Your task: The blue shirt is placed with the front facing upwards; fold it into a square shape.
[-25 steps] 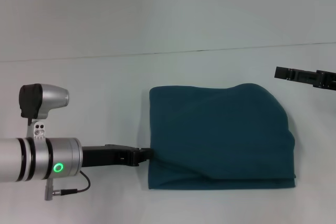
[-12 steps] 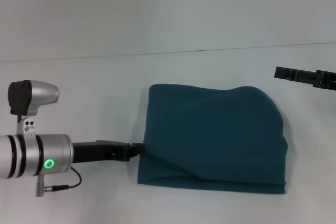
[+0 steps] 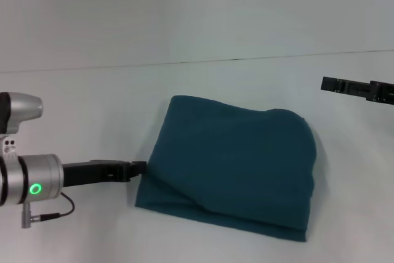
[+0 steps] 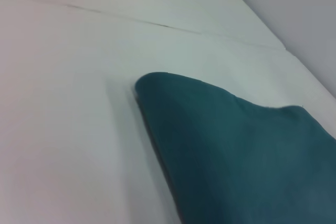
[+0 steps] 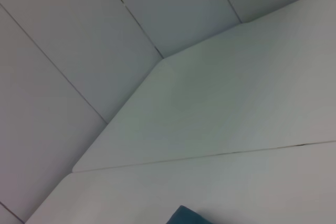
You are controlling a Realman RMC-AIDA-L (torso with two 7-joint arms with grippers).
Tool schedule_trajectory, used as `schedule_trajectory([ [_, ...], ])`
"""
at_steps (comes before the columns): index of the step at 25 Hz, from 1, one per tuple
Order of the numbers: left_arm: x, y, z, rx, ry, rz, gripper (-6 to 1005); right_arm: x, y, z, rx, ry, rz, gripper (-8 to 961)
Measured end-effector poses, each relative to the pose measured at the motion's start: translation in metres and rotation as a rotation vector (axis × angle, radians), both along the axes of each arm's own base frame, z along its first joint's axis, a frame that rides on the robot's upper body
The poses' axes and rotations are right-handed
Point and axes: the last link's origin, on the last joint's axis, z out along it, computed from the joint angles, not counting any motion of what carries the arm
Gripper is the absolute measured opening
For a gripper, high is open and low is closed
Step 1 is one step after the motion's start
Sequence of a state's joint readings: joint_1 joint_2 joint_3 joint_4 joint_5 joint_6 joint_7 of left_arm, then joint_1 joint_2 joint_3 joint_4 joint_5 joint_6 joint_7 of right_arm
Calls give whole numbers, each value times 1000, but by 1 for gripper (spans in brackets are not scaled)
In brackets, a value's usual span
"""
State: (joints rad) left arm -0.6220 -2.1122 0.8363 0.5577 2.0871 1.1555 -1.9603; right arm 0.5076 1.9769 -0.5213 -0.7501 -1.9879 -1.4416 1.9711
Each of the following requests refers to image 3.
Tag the teal blue printed t-shirt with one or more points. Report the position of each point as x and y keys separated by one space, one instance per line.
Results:
x=231 y=167

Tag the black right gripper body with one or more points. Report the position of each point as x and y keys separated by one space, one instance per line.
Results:
x=383 y=92

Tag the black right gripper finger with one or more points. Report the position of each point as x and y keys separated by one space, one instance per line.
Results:
x=346 y=86

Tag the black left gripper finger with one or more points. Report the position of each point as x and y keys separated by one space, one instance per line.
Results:
x=137 y=169

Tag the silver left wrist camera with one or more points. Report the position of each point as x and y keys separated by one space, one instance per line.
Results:
x=21 y=110

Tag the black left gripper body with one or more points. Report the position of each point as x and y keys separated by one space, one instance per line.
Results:
x=92 y=173

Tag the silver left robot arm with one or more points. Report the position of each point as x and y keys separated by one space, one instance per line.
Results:
x=30 y=180

